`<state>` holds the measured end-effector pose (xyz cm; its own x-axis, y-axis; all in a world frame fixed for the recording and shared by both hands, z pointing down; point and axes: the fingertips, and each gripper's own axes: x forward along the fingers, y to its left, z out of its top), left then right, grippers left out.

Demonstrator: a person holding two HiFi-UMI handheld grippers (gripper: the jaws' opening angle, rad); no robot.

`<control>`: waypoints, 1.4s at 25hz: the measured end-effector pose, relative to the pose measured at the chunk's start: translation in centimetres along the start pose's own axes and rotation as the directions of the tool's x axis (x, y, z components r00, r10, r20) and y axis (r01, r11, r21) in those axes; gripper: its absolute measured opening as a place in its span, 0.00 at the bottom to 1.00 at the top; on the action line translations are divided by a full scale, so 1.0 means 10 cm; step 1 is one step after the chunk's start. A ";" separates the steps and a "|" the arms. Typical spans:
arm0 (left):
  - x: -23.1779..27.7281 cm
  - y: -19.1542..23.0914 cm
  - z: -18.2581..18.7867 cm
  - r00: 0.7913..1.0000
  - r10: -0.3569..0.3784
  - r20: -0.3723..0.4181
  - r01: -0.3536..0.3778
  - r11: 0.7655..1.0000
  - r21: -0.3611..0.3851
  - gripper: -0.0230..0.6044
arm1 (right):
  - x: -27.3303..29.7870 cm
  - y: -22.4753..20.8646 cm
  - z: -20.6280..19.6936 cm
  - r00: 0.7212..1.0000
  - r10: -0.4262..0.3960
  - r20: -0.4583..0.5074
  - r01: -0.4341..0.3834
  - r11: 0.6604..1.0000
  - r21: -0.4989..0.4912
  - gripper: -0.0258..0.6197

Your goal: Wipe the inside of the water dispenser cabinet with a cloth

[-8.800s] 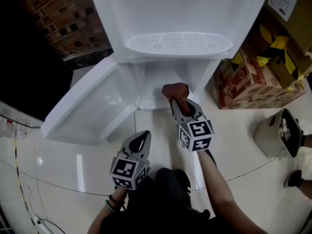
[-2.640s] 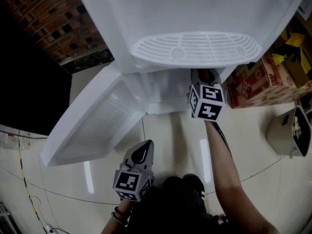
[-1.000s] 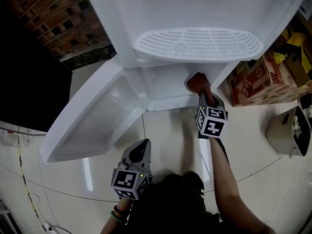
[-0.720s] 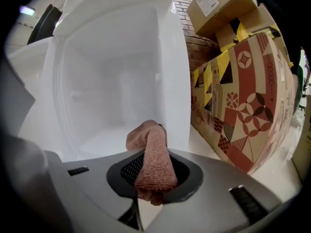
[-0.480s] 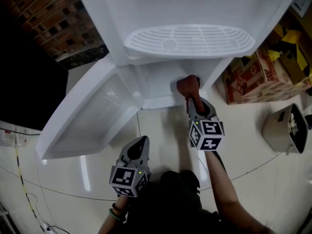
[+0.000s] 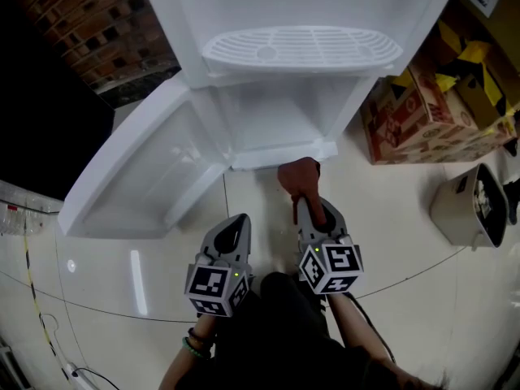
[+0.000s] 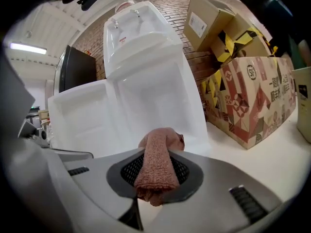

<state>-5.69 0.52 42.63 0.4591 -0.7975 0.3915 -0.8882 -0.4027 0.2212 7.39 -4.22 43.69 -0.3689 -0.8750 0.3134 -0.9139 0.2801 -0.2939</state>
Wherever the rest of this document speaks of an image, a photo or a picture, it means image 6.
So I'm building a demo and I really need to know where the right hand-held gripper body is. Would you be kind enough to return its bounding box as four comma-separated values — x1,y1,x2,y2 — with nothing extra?
298,233,364,295

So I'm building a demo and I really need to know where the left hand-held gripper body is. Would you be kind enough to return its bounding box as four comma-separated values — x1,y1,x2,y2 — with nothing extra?
184,253,255,319

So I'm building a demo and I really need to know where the red-brown object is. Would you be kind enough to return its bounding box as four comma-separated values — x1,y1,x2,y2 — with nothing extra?
277,156,328,235

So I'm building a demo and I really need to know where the white water dispenser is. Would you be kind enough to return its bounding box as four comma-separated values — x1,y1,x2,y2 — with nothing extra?
136,0,462,172

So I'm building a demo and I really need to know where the person's left forearm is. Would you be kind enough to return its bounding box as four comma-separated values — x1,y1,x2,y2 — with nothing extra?
158,314,219,390

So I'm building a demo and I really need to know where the person's right forearm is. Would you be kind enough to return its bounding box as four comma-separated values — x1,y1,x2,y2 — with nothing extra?
327,292,397,367

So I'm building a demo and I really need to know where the white cabinet door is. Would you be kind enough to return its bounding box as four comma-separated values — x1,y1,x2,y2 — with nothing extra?
56,73,236,240

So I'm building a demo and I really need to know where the person's black clothing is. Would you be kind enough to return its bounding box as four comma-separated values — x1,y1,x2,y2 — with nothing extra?
174,272,407,390

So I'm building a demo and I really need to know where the red printed cardboard box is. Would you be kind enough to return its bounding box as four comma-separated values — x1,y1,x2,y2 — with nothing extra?
359,61,517,166

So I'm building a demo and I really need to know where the beige trash bin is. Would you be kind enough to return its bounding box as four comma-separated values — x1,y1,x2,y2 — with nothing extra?
429,162,511,251

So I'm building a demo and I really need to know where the white power strip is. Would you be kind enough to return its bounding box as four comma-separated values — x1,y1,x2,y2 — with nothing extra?
64,362,98,390

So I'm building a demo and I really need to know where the white drip tray grille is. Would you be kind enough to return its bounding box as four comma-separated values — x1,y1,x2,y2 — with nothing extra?
201,25,404,72

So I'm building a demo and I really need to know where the brown box with yellow tape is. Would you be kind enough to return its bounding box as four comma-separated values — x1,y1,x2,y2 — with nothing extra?
409,0,520,132

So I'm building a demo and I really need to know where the grey metal rack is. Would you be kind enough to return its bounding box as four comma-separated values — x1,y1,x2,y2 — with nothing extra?
0,339,25,390

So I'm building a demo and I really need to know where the dark cord bracelet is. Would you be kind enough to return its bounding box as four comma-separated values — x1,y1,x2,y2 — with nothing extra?
187,327,215,347

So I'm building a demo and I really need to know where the green bead bracelet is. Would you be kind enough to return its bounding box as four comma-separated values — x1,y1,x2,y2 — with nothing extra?
181,336,212,360

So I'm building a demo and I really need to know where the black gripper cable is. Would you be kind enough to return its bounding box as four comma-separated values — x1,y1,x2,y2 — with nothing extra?
344,292,397,363

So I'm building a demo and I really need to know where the thin black floor cable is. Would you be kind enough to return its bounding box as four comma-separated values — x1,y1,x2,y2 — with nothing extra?
75,366,121,390

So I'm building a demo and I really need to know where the yellow and black cable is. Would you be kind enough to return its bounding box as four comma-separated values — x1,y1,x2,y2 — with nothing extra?
23,233,70,381

